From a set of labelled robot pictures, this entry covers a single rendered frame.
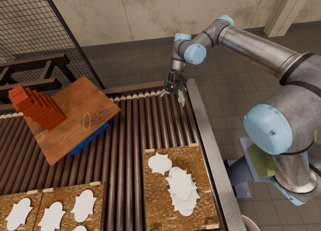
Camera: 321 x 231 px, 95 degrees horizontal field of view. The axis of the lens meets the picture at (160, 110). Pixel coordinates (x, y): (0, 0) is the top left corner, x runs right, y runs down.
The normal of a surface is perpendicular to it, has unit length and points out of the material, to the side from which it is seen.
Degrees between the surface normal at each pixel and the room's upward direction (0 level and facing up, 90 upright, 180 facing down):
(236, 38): 47
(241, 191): 0
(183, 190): 0
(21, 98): 0
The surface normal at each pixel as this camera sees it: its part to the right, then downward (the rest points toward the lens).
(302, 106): -0.33, -0.25
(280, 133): -0.17, 0.05
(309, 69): -0.62, -0.53
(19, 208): -0.09, -0.54
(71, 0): 0.04, 0.84
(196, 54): 0.32, 0.54
